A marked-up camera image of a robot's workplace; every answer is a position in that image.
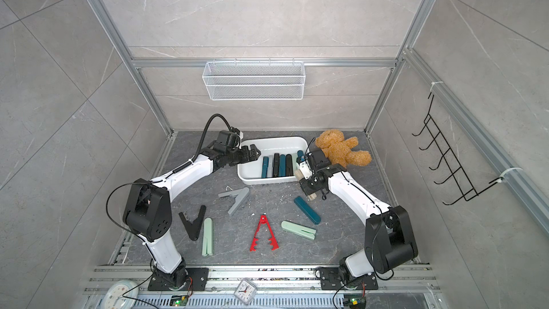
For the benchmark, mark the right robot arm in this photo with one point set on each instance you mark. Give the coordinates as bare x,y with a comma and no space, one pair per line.
389,237

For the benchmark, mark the small square clock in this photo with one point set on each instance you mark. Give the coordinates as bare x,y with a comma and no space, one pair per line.
246,291

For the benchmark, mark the round white clock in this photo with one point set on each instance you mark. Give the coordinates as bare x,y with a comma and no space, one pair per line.
121,295

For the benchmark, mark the grey pliers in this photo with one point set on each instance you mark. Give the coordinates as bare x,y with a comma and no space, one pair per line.
240,197
270,167

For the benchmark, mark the light green pliers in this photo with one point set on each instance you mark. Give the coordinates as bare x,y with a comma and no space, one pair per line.
299,230
295,162
207,241

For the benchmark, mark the red open pliers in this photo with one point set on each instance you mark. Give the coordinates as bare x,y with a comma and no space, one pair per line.
264,230

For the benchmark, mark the dark teal pliers floor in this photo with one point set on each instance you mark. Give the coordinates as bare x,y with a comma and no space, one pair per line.
307,210

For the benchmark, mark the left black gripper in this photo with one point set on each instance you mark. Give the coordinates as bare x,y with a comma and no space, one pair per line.
247,158

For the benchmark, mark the black wall hook rack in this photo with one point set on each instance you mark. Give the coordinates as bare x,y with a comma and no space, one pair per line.
448,157

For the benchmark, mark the beige wooden pliers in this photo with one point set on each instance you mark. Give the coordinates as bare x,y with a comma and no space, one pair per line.
304,176

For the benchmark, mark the white wire mesh basket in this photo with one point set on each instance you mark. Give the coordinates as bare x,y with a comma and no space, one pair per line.
254,80

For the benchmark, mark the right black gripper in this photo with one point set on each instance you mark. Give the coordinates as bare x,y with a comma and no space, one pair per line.
308,189

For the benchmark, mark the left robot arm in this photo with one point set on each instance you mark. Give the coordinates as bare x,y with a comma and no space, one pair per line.
148,212

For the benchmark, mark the white storage box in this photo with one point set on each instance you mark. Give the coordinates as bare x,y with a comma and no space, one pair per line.
250,173

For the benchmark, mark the dark teal pliers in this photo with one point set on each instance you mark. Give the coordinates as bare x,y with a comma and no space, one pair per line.
300,156

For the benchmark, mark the aluminium frame rail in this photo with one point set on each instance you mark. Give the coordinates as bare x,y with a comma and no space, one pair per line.
108,25

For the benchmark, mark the brown teddy bear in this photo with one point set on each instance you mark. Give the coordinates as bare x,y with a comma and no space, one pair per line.
340,150

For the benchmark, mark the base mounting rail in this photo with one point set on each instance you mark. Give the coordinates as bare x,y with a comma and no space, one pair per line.
408,286

